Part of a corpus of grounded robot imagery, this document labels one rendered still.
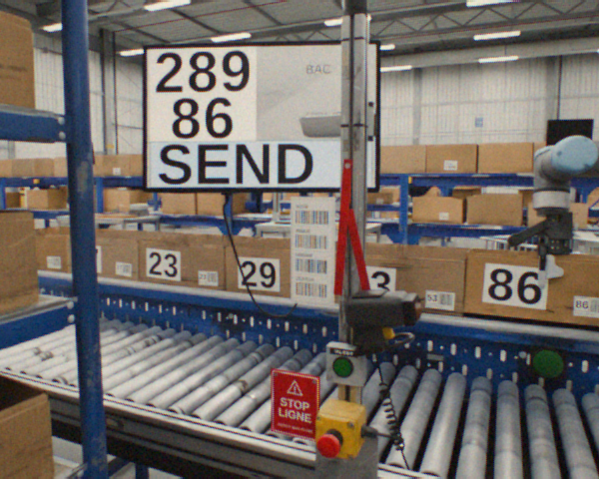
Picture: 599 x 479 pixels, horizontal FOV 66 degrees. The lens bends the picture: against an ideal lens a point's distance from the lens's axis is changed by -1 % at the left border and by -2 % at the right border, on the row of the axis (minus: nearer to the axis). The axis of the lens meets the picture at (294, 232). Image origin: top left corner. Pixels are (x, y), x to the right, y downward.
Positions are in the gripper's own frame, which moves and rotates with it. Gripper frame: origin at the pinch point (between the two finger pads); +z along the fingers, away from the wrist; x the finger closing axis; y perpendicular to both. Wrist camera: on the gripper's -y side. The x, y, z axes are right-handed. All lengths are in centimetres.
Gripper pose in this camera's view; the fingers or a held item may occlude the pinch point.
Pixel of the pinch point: (539, 284)
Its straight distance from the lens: 142.0
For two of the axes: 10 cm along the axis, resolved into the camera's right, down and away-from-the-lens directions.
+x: 4.0, 1.2, 9.1
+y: 9.1, 0.4, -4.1
